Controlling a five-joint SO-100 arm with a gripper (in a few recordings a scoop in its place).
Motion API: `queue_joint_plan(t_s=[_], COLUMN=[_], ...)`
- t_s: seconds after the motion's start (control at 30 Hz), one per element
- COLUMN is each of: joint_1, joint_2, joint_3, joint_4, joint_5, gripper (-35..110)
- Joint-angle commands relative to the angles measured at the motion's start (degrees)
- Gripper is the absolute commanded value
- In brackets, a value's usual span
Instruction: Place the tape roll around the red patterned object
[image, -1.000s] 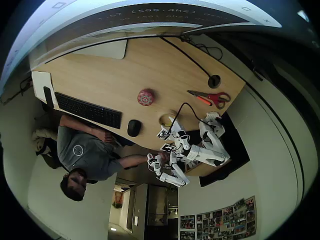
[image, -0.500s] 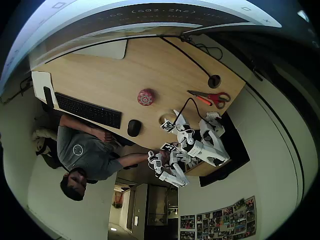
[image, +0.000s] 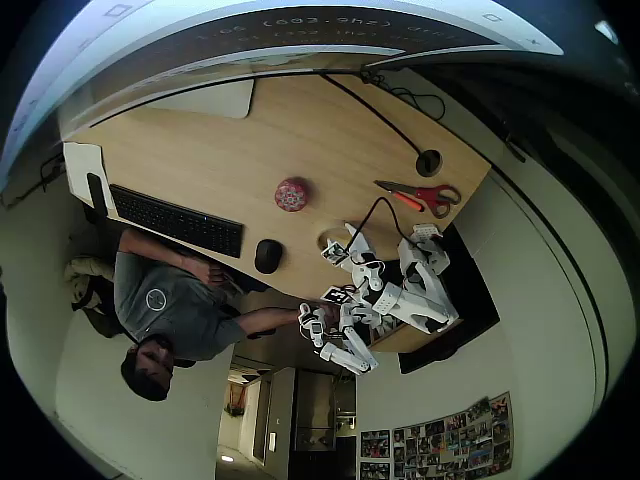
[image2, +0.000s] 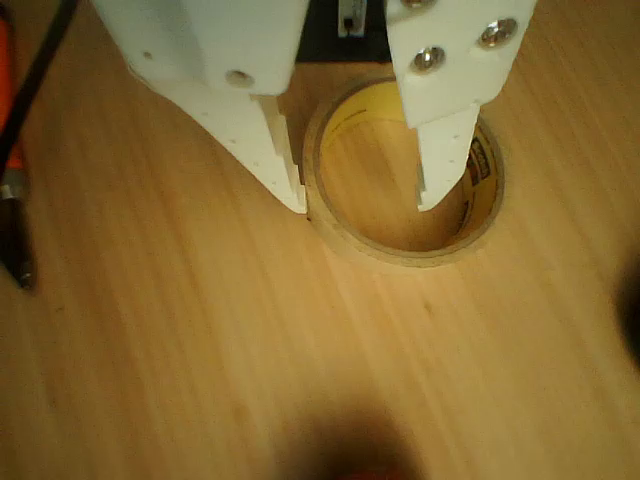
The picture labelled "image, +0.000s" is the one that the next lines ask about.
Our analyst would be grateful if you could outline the beige tape roll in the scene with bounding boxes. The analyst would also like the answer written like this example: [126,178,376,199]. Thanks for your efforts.
[317,227,354,253]

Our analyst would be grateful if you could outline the white leader arm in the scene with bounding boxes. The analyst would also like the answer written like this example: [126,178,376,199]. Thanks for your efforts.
[298,301,380,376]

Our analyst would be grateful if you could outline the person's left forearm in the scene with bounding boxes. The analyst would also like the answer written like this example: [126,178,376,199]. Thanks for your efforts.
[119,228,204,281]

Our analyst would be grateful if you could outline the person's right forearm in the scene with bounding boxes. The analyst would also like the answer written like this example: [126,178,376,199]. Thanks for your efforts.
[234,307,301,337]

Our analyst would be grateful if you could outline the person's right hand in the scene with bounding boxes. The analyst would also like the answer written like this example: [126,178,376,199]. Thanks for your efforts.
[297,304,341,326]

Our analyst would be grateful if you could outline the person's left hand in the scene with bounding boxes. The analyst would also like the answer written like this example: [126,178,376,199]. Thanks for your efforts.
[196,260,227,288]

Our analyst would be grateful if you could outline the orange pen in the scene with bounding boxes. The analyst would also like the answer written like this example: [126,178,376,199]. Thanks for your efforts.
[394,192,425,212]

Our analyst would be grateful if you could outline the red patterned ball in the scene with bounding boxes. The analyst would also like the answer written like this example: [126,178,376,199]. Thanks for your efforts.
[273,175,309,213]

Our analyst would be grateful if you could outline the black computer mouse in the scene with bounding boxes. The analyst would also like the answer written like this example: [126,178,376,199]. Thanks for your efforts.
[253,238,284,275]

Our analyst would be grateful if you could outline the black side cabinet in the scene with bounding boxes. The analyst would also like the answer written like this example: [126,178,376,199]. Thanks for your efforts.
[397,222,501,376]

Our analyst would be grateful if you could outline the small photo sheet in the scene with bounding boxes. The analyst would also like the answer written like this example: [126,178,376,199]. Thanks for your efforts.
[359,429,392,459]
[359,461,392,480]

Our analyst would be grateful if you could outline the black keyboard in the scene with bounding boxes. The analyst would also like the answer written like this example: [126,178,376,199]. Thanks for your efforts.
[108,183,245,260]

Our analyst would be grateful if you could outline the large photo collage poster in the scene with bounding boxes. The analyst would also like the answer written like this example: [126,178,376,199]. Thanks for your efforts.
[392,391,515,480]

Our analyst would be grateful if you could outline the man in grey t-shirt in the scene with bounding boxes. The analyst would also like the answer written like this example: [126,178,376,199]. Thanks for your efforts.
[113,249,249,403]

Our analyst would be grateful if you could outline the dark office chair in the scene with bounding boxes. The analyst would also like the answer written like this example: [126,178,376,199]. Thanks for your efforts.
[74,274,127,340]

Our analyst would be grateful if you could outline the black phone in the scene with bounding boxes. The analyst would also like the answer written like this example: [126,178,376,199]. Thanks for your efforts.
[86,172,109,218]

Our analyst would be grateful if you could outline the beige jacket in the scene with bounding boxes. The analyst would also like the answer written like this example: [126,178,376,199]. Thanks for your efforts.
[63,254,117,312]

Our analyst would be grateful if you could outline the large curved monitor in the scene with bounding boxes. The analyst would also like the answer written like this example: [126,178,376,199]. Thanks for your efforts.
[0,0,566,196]

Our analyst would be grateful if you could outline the white paper sheet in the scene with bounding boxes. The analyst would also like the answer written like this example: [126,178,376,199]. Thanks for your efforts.
[63,142,117,217]

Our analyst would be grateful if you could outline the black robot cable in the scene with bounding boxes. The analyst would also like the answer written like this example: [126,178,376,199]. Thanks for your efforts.
[347,196,426,257]

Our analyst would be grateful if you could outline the red handled scissors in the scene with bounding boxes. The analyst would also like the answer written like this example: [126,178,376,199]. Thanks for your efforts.
[373,179,462,220]

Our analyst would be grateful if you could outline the round desk cable grommet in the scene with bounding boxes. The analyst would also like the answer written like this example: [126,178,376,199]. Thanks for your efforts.
[416,148,444,177]

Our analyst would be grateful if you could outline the thick black cable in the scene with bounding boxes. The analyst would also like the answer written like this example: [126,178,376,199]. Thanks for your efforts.
[321,73,426,157]

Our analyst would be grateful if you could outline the thin black cable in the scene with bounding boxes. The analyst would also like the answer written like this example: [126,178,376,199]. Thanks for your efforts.
[362,69,446,122]

